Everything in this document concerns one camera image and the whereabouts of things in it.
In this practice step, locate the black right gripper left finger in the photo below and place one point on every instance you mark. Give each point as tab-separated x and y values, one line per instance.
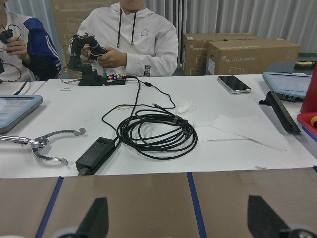
95	224

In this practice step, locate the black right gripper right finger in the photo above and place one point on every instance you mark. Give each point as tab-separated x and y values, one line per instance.
262	220

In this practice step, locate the black power adapter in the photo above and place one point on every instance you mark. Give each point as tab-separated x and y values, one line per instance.
95	156

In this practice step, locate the metal reacher grabber tool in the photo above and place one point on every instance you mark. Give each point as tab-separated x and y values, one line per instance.
41	142

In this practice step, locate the blue teach pendant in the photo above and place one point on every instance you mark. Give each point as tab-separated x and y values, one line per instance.
14	108

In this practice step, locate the black smartphone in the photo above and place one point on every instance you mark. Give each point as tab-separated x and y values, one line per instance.
233	84

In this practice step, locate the cardboard box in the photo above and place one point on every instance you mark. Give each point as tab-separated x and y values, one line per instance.
251	56

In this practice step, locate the seated person blue jacket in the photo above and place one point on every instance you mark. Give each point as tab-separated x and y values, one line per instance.
29	55

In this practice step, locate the person in white hoodie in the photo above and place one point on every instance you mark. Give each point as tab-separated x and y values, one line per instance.
137	41

